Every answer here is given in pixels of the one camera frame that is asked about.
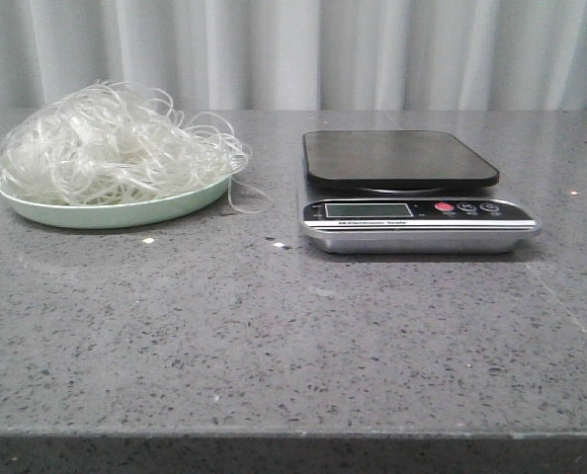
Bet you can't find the white translucent vermicelli bundle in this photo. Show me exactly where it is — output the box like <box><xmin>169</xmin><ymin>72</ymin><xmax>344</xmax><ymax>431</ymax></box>
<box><xmin>0</xmin><ymin>82</ymin><xmax>273</xmax><ymax>213</ymax></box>

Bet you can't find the black silver kitchen scale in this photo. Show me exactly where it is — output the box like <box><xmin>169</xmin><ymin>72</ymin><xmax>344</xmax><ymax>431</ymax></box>
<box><xmin>298</xmin><ymin>130</ymin><xmax>541</xmax><ymax>255</ymax></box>

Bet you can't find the pale green round plate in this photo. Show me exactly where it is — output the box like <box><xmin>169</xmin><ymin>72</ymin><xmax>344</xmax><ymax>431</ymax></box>
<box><xmin>0</xmin><ymin>176</ymin><xmax>230</xmax><ymax>229</ymax></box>

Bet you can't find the white pleated curtain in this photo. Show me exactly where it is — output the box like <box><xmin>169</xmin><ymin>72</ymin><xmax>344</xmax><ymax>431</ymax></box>
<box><xmin>0</xmin><ymin>1</ymin><xmax>587</xmax><ymax>111</ymax></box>

